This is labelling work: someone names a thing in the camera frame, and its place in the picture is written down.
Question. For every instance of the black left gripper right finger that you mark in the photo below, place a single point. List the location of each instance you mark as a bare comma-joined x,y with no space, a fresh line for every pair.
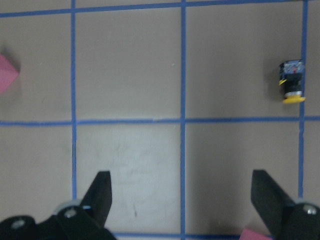
270,201

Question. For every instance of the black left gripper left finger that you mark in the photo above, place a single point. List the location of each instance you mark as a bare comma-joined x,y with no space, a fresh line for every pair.
97,201

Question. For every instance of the yellow push button switch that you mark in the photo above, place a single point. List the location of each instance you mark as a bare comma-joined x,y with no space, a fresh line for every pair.
290,78

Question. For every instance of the pink foam cube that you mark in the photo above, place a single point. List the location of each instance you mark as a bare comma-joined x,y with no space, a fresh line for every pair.
9,72
248,234

